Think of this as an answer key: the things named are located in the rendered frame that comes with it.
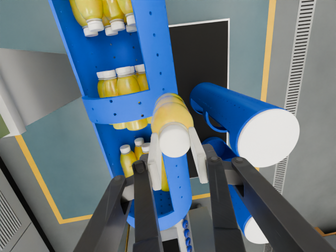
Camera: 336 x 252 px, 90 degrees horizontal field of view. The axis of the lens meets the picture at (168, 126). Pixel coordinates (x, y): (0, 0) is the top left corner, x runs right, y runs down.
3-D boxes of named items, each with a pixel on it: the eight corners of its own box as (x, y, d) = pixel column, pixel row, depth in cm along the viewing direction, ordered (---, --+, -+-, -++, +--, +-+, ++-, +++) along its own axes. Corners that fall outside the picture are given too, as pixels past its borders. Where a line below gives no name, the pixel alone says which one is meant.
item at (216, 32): (179, 172, 199) (182, 180, 186) (163, 28, 144) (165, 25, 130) (222, 164, 203) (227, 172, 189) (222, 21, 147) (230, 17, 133)
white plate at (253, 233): (296, 231, 97) (294, 230, 99) (288, 200, 87) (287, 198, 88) (251, 250, 99) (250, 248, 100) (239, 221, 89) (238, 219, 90)
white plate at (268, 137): (257, 101, 65) (255, 100, 66) (227, 161, 74) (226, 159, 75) (312, 119, 71) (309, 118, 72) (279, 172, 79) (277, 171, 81)
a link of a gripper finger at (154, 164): (161, 190, 15) (153, 191, 15) (161, 152, 22) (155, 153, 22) (155, 162, 14) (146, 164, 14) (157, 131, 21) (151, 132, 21)
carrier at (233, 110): (195, 77, 147) (184, 108, 156) (255, 99, 66) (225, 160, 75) (224, 87, 153) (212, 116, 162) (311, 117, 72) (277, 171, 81)
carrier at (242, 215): (228, 153, 180) (220, 132, 169) (295, 230, 99) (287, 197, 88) (204, 164, 181) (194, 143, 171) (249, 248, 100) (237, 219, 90)
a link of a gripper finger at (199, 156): (197, 156, 14) (206, 155, 14) (187, 126, 21) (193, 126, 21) (200, 184, 15) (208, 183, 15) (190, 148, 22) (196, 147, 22)
